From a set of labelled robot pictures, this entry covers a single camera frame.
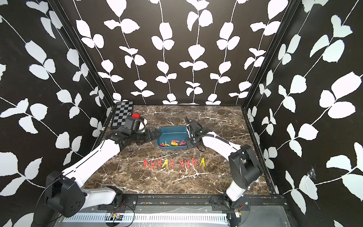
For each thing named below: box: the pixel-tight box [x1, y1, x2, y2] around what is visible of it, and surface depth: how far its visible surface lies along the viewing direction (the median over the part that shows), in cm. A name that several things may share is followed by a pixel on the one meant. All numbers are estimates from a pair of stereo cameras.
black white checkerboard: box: [112, 101, 134, 127], surface depth 113 cm
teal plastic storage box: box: [156, 125, 190, 150], surface depth 100 cm
